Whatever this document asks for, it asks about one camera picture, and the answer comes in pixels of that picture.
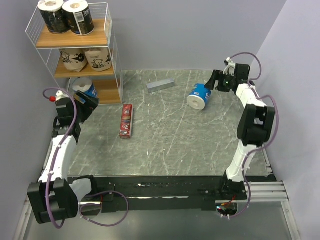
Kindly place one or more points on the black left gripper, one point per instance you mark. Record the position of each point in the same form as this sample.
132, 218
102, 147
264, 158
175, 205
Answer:
89, 106

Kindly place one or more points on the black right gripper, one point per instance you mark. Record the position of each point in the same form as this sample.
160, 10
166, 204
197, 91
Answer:
217, 75

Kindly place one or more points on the blue paper towel roll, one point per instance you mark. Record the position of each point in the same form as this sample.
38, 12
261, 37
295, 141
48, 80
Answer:
199, 96
86, 86

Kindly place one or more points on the brown paper towel roll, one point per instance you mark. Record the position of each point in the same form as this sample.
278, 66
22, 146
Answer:
99, 59
74, 59

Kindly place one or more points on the black paper towel roll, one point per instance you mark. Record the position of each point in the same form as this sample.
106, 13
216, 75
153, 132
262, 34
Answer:
53, 15
79, 18

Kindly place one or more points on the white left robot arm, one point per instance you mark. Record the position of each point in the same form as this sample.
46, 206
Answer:
52, 198

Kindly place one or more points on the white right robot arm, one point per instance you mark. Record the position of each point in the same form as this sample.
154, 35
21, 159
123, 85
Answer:
255, 125

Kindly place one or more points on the red toothpaste box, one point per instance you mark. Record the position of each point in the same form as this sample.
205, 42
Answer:
126, 121

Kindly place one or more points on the grey rectangular box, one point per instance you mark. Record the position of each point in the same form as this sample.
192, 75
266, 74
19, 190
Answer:
160, 85

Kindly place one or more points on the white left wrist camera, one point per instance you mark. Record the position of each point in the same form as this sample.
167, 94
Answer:
58, 96

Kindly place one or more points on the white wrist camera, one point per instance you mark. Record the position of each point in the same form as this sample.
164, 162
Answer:
58, 96
229, 67

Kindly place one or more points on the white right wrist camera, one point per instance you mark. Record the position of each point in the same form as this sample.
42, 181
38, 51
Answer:
229, 67

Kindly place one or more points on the white wire wooden shelf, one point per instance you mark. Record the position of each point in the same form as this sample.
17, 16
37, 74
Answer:
109, 83

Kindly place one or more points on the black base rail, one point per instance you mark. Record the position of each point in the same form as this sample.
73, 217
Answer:
155, 193

